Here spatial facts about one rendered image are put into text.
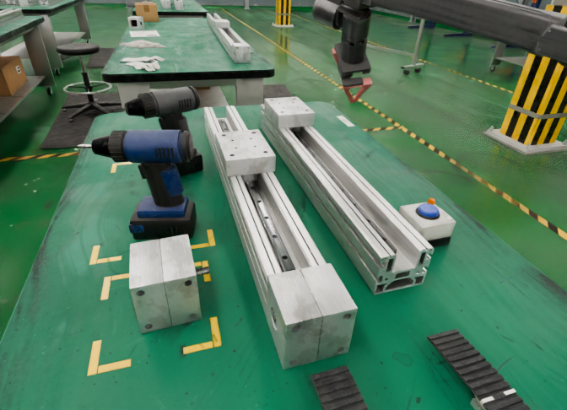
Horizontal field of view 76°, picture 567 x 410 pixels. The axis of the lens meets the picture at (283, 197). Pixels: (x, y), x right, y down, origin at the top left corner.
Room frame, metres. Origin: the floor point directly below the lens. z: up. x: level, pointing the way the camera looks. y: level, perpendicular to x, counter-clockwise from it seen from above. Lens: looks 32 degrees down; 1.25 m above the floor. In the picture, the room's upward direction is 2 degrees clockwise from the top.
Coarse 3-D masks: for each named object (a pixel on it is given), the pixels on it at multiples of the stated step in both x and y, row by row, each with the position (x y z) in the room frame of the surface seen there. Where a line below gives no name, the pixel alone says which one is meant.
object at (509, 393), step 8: (496, 392) 0.26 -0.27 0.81; (504, 392) 0.26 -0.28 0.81; (512, 392) 0.26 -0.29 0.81; (480, 400) 0.25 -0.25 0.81; (488, 400) 0.25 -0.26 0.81; (496, 400) 0.25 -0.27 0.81; (504, 400) 0.25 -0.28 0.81; (512, 400) 0.25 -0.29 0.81; (520, 400) 0.25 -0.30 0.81; (488, 408) 0.24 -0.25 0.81; (496, 408) 0.24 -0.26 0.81; (504, 408) 0.24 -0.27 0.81
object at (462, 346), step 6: (456, 342) 0.33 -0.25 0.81; (462, 342) 0.33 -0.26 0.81; (468, 342) 0.33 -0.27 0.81; (438, 348) 0.32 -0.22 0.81; (444, 348) 0.32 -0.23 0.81; (450, 348) 0.32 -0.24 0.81; (456, 348) 0.32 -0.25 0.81; (462, 348) 0.32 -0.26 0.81; (468, 348) 0.32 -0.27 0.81; (474, 348) 0.32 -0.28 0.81; (444, 354) 0.31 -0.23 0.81; (450, 354) 0.31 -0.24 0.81; (456, 354) 0.31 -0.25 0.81
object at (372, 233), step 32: (288, 128) 0.98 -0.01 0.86; (288, 160) 0.90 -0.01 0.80; (320, 160) 0.84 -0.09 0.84; (320, 192) 0.68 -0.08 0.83; (352, 192) 0.70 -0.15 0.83; (352, 224) 0.54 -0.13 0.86; (384, 224) 0.57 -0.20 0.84; (352, 256) 0.52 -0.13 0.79; (384, 256) 0.44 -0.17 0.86; (416, 256) 0.47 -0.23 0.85; (384, 288) 0.45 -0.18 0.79
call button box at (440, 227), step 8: (400, 208) 0.63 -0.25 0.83; (408, 208) 0.63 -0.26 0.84; (416, 208) 0.62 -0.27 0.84; (440, 208) 0.63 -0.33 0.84; (408, 216) 0.60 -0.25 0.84; (416, 216) 0.60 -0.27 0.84; (424, 216) 0.60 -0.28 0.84; (440, 216) 0.60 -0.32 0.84; (448, 216) 0.60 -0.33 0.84; (416, 224) 0.58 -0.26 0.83; (424, 224) 0.57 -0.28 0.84; (432, 224) 0.57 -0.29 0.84; (440, 224) 0.58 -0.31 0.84; (448, 224) 0.58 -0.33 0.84; (424, 232) 0.56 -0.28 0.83; (432, 232) 0.57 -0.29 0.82; (440, 232) 0.58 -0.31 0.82; (448, 232) 0.58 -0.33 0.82; (432, 240) 0.57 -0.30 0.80; (440, 240) 0.58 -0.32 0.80; (448, 240) 0.59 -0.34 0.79
